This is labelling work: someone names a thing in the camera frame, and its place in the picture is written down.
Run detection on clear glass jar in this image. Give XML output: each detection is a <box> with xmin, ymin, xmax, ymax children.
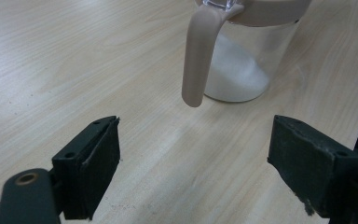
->
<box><xmin>181</xmin><ymin>0</ymin><xmax>313</xmax><ymax>108</ymax></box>

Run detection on white granules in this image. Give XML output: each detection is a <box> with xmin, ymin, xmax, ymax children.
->
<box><xmin>204</xmin><ymin>32</ymin><xmax>270</xmax><ymax>104</ymax></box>

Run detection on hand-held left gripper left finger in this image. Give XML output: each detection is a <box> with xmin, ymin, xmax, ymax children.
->
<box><xmin>50</xmin><ymin>115</ymin><xmax>121</xmax><ymax>221</ymax></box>

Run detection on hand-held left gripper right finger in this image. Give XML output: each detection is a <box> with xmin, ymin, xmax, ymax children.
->
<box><xmin>267</xmin><ymin>114</ymin><xmax>358</xmax><ymax>219</ymax></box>

